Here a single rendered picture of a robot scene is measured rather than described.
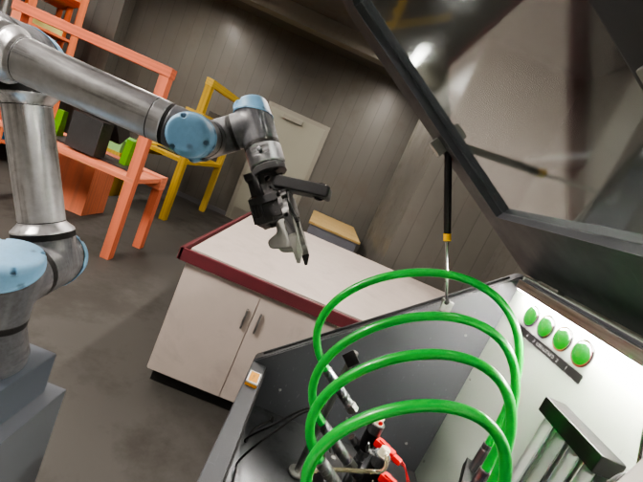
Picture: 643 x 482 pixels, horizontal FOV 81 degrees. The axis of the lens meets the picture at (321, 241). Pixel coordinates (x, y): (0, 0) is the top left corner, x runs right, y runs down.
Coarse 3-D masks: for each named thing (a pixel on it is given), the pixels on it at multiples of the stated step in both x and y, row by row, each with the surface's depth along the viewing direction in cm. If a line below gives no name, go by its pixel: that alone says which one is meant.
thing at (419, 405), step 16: (416, 400) 42; (432, 400) 42; (368, 416) 42; (384, 416) 42; (464, 416) 41; (480, 416) 41; (336, 432) 42; (496, 432) 41; (320, 448) 43; (304, 464) 44; (304, 480) 44
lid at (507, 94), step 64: (384, 0) 71; (448, 0) 52; (512, 0) 41; (576, 0) 34; (640, 0) 27; (384, 64) 91; (448, 64) 65; (512, 64) 48; (576, 64) 39; (640, 64) 30; (448, 128) 86; (512, 128) 59; (576, 128) 45; (640, 128) 36; (512, 192) 76; (576, 192) 54; (640, 192) 42; (576, 256) 64; (640, 256) 47; (640, 320) 58
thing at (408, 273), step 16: (400, 272) 63; (416, 272) 63; (432, 272) 63; (448, 272) 63; (352, 288) 64; (480, 288) 63; (336, 304) 65; (320, 320) 65; (512, 320) 64; (320, 336) 66; (320, 352) 67
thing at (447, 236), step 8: (448, 160) 91; (448, 168) 91; (448, 176) 92; (448, 184) 92; (448, 192) 92; (448, 200) 92; (448, 208) 93; (448, 216) 93; (448, 224) 93; (448, 232) 93; (448, 240) 94; (448, 248) 94; (448, 256) 95; (448, 264) 95; (448, 280) 96; (448, 304) 96
